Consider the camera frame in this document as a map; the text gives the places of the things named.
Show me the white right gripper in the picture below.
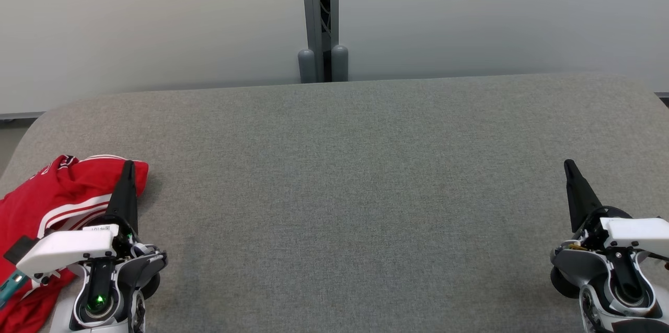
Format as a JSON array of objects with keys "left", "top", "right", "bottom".
[{"left": 563, "top": 159, "right": 669, "bottom": 258}]

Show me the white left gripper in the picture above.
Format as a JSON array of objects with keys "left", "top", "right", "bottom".
[{"left": 16, "top": 160, "right": 140, "bottom": 284}]

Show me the red jersey with black numbers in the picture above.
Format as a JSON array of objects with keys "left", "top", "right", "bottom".
[{"left": 0, "top": 154, "right": 149, "bottom": 292}]

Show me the grey wall base rail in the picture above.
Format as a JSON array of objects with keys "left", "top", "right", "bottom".
[{"left": 0, "top": 111, "right": 47, "bottom": 122}]

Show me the teal left camera connector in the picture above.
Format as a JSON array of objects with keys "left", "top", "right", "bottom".
[{"left": 0, "top": 272, "right": 28, "bottom": 309}]

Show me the grey rounded post cap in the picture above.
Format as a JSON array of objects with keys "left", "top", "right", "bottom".
[
  {"left": 298, "top": 49, "right": 317, "bottom": 84},
  {"left": 331, "top": 44, "right": 349, "bottom": 83}
]

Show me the grey metal partition post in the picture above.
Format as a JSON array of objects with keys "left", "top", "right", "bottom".
[{"left": 300, "top": 0, "right": 340, "bottom": 84}]

